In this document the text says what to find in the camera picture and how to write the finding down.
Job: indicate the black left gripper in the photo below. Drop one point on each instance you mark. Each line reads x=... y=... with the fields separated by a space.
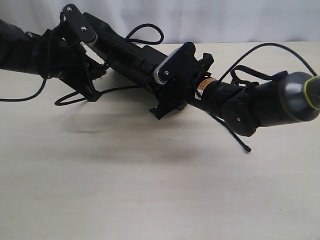
x=68 y=62

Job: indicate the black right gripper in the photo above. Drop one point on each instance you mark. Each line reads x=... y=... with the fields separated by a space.
x=174 y=95

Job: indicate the black plastic carrying case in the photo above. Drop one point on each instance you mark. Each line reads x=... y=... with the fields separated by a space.
x=132 y=58

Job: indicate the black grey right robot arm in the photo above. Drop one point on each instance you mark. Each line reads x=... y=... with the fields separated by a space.
x=250 y=101

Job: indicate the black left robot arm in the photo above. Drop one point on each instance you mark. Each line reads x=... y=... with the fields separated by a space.
x=18 y=49

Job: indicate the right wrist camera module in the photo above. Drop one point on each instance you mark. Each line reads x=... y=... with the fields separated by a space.
x=180 y=65

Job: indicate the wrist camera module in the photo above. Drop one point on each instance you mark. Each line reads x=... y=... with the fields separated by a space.
x=79 y=24
x=180 y=65

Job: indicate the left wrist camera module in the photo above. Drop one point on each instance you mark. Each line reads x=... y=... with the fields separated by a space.
x=79 y=24

